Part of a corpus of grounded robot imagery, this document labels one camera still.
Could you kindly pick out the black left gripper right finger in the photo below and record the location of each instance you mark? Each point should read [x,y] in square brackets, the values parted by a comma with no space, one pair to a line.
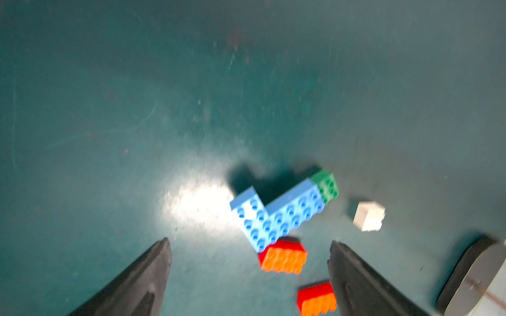
[361,290]

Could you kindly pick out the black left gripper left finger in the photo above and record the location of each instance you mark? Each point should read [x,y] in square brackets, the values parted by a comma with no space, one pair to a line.
[138,290]

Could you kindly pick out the red lego brick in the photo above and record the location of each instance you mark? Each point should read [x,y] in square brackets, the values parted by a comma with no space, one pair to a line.
[316,299]
[283,257]

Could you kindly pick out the long green lego brick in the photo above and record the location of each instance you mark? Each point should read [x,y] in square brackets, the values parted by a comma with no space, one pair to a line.
[327,185]

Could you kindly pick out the blue lego brick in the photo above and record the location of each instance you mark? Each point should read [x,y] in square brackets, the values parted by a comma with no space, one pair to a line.
[253,219]
[296,206]

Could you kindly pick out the small white lego brick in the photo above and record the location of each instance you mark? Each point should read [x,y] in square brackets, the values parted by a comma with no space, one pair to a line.
[369,216]

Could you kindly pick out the dark oval stand base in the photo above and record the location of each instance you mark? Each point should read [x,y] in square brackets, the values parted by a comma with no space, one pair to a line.
[471,277]

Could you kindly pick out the green table mat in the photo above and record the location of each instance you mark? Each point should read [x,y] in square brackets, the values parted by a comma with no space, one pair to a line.
[125,122]

